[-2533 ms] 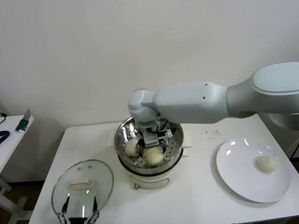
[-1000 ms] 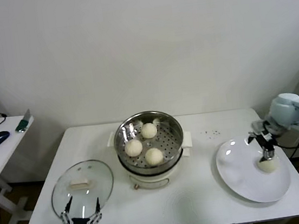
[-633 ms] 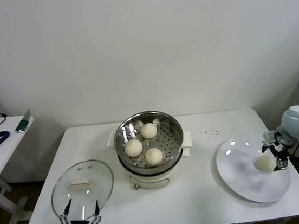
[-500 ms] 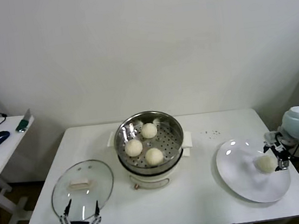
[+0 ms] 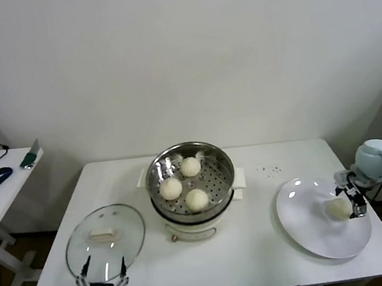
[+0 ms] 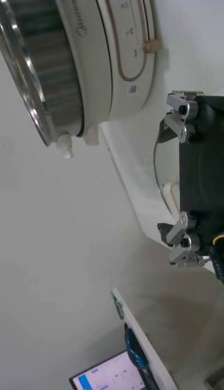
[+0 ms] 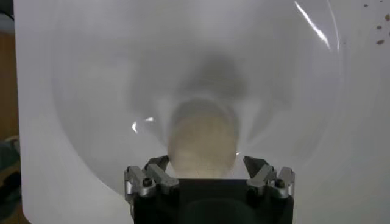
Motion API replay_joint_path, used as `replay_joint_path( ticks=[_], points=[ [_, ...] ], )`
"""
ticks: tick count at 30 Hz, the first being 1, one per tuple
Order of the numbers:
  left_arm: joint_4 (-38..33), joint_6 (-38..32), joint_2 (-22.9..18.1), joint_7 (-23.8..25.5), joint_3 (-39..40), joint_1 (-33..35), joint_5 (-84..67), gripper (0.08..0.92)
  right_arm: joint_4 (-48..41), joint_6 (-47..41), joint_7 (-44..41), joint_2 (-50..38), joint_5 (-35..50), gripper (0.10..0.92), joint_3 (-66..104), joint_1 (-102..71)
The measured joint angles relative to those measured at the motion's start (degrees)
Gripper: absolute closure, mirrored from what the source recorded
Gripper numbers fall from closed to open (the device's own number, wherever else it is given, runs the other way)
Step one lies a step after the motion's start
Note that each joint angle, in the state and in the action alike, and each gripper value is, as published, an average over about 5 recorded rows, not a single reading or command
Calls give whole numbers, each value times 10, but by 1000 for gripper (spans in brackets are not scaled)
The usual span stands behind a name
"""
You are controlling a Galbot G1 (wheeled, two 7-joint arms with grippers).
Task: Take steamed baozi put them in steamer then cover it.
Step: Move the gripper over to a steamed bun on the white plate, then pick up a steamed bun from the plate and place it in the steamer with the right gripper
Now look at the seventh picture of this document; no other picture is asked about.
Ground brown crumbs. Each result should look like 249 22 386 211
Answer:
362 2 390 46

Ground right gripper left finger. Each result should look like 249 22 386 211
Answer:
124 155 180 201

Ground white steamed baozi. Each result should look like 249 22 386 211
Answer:
166 99 240 180

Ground large white plate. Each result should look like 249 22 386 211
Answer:
50 0 344 198

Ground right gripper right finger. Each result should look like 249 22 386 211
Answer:
243 155 296 199

